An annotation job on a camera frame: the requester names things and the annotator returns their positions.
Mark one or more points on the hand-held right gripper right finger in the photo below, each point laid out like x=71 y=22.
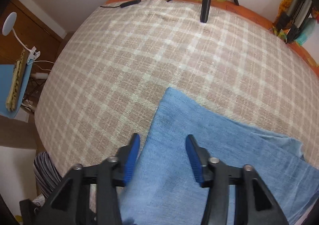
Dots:
x=194 y=162

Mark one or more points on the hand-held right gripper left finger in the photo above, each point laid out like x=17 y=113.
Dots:
x=132 y=157

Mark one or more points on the blue denim pants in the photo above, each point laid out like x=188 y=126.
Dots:
x=174 y=127

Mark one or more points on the person's striped trouser leg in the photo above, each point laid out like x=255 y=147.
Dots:
x=46 y=175

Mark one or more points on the white power strip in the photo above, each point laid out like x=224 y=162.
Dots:
x=41 y=75

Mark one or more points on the patterned beige cushion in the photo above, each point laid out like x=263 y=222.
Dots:
x=16 y=83

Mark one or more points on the blue chair with wooden legs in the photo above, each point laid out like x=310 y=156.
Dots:
x=5 y=85

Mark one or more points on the teal cloth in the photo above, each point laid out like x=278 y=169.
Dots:
x=306 y=32

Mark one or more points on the white clip lamp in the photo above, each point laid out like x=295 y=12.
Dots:
x=8 y=23

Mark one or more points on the folded metal rack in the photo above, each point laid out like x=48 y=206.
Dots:
x=296 y=8

